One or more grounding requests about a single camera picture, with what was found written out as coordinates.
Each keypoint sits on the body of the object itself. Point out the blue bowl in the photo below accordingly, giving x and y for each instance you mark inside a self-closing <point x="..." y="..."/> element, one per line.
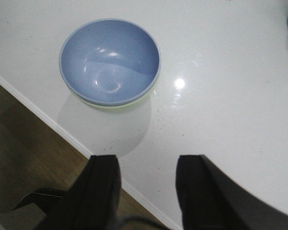
<point x="110" y="62"/>

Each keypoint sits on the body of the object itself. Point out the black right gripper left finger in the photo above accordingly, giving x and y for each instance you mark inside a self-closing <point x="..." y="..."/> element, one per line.
<point x="92" y="201"/>

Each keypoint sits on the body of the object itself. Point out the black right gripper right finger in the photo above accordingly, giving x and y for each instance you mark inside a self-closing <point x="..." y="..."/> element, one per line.
<point x="210" y="200"/>

